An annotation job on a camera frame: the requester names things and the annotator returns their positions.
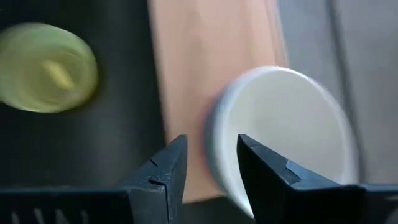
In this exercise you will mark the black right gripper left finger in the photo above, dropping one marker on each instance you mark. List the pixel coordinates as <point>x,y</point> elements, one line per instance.
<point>161,186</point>

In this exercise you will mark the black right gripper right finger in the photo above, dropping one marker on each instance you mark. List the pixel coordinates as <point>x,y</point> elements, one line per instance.
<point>280,193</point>

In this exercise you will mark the cream white ribbed bowl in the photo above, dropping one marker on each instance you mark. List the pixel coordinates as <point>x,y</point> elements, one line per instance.
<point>280,118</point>

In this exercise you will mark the black table mat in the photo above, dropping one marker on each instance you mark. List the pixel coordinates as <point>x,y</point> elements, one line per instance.
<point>124,124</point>

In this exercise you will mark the green plastic bowl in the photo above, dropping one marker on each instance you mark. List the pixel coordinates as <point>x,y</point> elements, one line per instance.
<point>46,68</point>

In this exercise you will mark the wooden shelf with black frame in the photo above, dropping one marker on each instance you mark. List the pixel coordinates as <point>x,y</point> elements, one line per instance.
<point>202,46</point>

